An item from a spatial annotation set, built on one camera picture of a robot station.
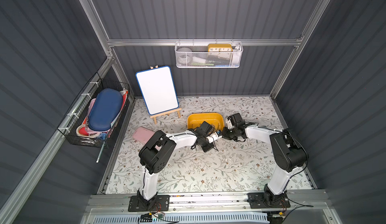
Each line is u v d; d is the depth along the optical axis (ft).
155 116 3.27
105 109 2.21
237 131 2.47
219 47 2.85
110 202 2.48
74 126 2.08
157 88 3.00
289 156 1.60
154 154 1.70
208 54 2.96
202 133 2.47
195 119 3.41
